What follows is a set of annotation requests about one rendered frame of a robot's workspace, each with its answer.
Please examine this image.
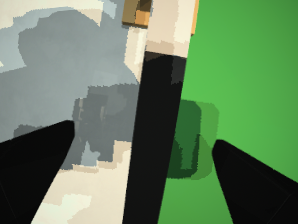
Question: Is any green rectangular mat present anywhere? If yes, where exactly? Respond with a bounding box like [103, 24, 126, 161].
[158, 0, 298, 224]

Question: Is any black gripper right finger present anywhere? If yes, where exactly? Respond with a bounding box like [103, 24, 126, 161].
[212, 139, 298, 224]

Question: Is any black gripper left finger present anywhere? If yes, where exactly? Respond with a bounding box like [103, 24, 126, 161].
[0, 120, 76, 224]

